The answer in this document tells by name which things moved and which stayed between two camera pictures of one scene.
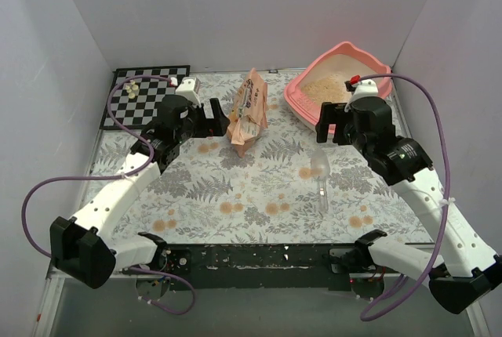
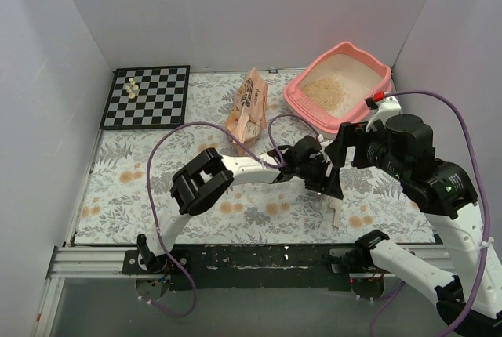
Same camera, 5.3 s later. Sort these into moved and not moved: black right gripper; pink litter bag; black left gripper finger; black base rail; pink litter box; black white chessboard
Moved: black left gripper finger; black right gripper
Not moved: pink litter bag; pink litter box; black white chessboard; black base rail
